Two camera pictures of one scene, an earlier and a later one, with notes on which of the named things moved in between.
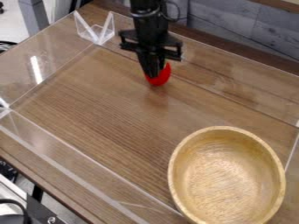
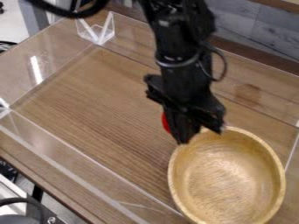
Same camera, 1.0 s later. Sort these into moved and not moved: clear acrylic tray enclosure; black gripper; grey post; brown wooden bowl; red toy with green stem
Moved: black gripper; red toy with green stem
Not moved: clear acrylic tray enclosure; grey post; brown wooden bowl
